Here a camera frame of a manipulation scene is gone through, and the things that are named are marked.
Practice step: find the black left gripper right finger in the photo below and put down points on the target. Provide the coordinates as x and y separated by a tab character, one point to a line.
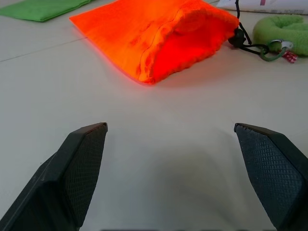
272	168

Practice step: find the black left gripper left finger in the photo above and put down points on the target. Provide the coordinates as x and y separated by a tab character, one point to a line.
72	175

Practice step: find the green keyring with red tag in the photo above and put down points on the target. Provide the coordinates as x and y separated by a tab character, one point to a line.
279	51

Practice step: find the white printed paper packet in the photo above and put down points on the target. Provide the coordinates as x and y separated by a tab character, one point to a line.
264	5

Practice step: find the green folded cloth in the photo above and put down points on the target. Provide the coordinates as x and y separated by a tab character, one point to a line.
41	9

